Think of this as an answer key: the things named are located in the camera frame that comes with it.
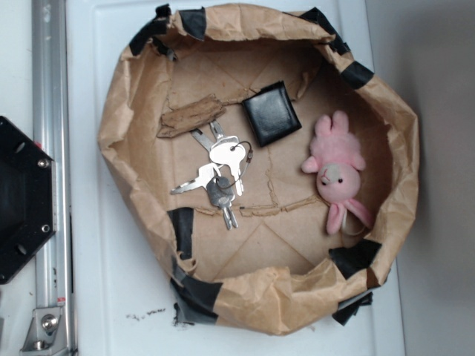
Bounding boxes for grey key dark head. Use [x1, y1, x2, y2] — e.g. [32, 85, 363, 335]
[206, 176, 238, 230]

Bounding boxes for silver key left pointing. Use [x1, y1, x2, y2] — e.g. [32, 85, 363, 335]
[170, 162, 221, 195]

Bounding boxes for silver key under cardboard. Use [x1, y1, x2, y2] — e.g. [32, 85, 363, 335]
[190, 120, 240, 153]

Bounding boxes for torn cardboard piece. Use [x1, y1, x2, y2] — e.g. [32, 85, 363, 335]
[157, 94, 226, 138]

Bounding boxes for pink plush bunny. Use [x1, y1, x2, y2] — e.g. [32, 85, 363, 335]
[301, 111, 374, 234]

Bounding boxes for brown paper bag bin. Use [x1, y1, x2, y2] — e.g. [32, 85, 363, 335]
[98, 4, 419, 335]

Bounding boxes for white plastic tray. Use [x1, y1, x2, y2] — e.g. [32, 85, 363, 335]
[66, 1, 405, 355]

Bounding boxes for aluminium frame rail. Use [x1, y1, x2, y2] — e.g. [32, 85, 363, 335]
[32, 1, 77, 355]

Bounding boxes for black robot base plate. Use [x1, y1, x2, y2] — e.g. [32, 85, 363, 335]
[1, 116, 55, 285]

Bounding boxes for metal corner bracket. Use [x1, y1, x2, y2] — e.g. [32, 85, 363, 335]
[19, 306, 68, 355]

